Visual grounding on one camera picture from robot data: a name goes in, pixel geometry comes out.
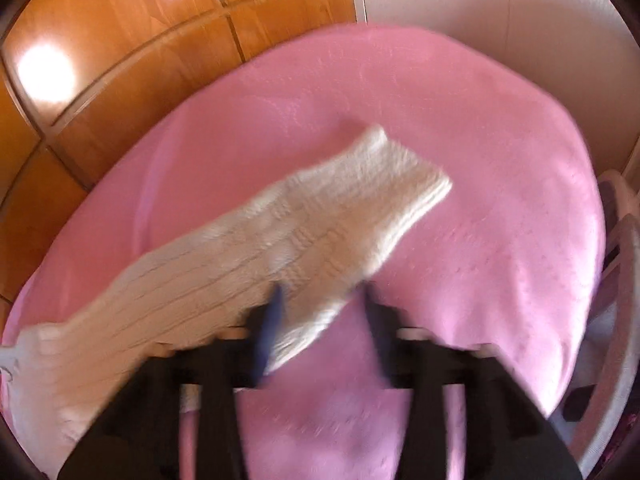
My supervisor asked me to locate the white knitted sweater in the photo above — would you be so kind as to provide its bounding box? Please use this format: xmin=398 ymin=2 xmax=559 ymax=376
xmin=1 ymin=127 xmax=451 ymax=477

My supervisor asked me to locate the white plastic chair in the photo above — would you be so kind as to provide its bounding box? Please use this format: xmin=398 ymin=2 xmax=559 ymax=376
xmin=551 ymin=170 xmax=639 ymax=479

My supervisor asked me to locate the pink bed blanket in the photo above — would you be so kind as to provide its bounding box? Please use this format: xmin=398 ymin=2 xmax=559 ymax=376
xmin=1 ymin=24 xmax=605 ymax=479

